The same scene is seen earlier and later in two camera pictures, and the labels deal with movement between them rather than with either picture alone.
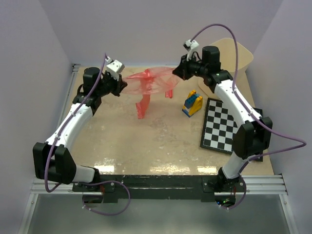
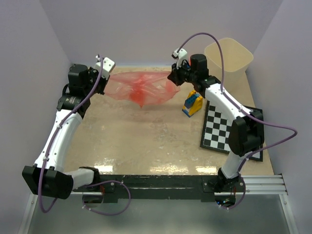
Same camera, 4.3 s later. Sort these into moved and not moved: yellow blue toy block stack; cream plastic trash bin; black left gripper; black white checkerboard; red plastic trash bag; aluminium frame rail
Moved: black left gripper; red plastic trash bag
Not moved: yellow blue toy block stack; cream plastic trash bin; black white checkerboard; aluminium frame rail
